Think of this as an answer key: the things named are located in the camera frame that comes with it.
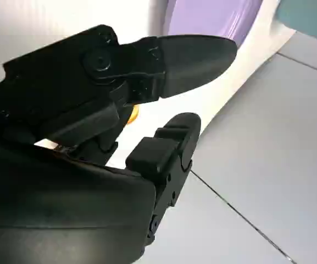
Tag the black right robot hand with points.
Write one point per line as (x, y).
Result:
(51, 192)

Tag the orange white toy bread roll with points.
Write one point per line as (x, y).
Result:
(135, 115)

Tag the lilac plate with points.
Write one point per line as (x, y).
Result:
(202, 16)

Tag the pale green mug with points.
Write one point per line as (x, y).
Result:
(301, 13)

